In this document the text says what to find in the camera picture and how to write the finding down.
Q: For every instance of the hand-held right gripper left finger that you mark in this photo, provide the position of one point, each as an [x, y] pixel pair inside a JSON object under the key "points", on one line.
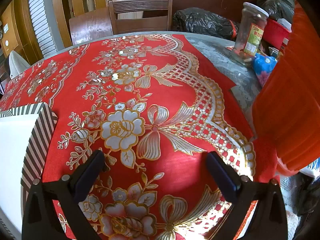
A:
{"points": [[86, 177]]}

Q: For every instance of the white ribbed column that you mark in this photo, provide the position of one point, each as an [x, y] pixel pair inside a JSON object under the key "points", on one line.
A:
{"points": [[41, 17]]}

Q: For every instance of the black plastic bag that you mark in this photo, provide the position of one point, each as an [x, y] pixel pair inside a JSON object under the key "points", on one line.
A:
{"points": [[200, 21], [275, 5]]}

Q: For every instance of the white wall switch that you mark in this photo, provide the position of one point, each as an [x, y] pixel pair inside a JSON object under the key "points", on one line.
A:
{"points": [[5, 27]]}

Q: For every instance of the black white striped box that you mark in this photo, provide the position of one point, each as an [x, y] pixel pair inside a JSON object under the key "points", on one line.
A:
{"points": [[42, 135]]}

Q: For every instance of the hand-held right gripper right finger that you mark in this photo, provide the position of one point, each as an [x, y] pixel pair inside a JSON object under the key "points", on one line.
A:
{"points": [[222, 177]]}

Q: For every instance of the red floral tablecloth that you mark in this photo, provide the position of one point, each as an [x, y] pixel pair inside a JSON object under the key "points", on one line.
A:
{"points": [[175, 160]]}

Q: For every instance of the blue plastic toy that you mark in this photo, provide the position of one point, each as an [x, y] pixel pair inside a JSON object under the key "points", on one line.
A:
{"points": [[262, 62]]}

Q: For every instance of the glossy brown chair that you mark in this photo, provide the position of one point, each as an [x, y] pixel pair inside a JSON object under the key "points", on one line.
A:
{"points": [[90, 25]]}

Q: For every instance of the grey white chair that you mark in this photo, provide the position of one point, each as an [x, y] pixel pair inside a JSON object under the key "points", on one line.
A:
{"points": [[17, 62]]}

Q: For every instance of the slatted wooden chair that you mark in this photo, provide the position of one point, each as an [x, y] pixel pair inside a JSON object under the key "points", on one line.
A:
{"points": [[140, 6]]}

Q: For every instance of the glass jar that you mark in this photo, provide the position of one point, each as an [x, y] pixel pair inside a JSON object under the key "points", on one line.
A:
{"points": [[247, 30]]}

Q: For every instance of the red plastic basin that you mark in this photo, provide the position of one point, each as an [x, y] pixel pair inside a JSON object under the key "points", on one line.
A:
{"points": [[275, 32]]}

